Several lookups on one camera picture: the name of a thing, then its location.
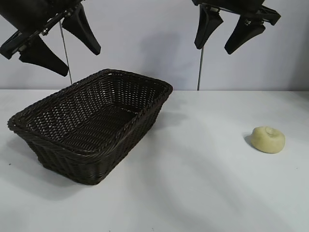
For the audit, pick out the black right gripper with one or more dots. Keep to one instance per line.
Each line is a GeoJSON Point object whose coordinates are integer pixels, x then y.
{"type": "Point", "coordinates": [251, 8]}

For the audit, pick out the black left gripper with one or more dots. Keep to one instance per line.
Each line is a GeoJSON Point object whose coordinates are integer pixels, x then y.
{"type": "Point", "coordinates": [29, 17]}

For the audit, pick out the dark brown woven basket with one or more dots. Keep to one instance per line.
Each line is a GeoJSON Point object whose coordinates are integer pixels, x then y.
{"type": "Point", "coordinates": [91, 125]}

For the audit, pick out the pale yellow egg yolk pastry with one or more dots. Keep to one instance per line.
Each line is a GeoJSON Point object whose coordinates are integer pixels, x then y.
{"type": "Point", "coordinates": [266, 141]}

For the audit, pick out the thin metal rod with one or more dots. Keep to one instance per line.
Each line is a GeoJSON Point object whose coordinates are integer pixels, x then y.
{"type": "Point", "coordinates": [65, 55]}
{"type": "Point", "coordinates": [200, 70]}

